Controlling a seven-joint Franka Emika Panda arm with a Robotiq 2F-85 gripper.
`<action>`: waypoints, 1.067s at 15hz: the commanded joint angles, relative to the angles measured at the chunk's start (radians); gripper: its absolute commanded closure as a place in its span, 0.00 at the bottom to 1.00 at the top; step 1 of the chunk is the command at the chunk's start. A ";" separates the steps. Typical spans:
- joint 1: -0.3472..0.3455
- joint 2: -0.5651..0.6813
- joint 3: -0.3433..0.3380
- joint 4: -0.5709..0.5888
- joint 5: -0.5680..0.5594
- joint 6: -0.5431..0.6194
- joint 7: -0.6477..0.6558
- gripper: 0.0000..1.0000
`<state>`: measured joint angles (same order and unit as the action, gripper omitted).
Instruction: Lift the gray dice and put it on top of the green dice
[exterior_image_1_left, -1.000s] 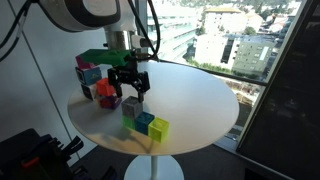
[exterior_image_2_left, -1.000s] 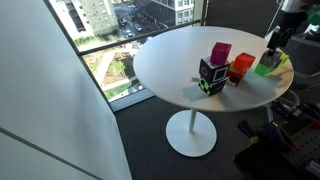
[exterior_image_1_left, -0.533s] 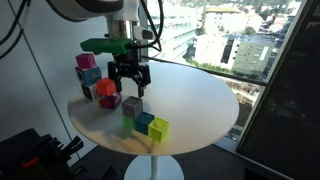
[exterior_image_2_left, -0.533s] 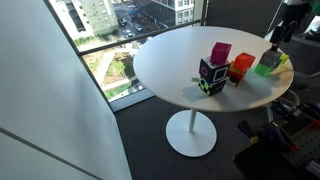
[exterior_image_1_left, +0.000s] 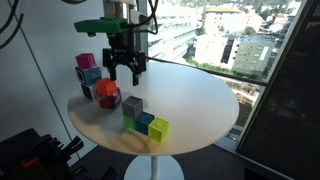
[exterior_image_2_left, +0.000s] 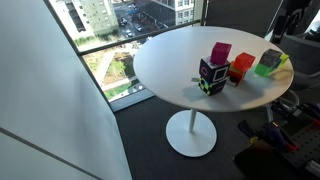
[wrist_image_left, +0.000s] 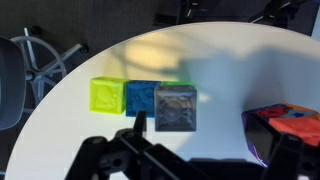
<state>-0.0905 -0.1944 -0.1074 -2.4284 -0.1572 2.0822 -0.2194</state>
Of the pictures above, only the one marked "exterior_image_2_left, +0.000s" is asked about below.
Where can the teal blue embossed dice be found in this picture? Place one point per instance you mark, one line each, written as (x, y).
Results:
(277, 65)

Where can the magenta cube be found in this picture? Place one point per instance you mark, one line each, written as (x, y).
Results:
(220, 53)

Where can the white table pedestal base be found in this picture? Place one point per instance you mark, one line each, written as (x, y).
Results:
(191, 136)

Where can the gray metal bracket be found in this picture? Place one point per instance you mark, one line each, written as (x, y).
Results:
(269, 113)

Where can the yellow-green embossed dice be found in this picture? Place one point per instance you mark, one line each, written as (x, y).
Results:
(284, 59)

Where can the black checkered fabric cube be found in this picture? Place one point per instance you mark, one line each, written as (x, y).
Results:
(211, 88)

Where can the dark window rail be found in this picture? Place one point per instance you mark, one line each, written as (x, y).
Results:
(133, 36)

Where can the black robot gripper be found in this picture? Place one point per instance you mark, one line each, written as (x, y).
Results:
(296, 6)

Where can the black perforated mounting board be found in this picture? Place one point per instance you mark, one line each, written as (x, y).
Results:
(300, 146)

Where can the blue and black fabric cube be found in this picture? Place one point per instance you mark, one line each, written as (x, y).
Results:
(213, 72)

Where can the multicoloured fabric cube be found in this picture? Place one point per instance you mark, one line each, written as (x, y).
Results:
(235, 78)

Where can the gray embossed dice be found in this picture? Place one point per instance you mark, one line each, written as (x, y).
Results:
(270, 58)

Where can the orange-red cube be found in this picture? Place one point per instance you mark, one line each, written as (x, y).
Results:
(244, 62)

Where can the dark window mullion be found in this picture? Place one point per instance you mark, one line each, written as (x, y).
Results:
(204, 13)

